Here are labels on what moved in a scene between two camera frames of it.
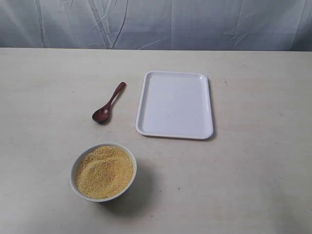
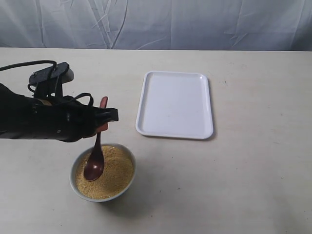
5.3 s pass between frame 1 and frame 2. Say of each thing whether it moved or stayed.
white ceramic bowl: stayed
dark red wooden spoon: moved
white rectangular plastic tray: stayed
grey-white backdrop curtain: stayed
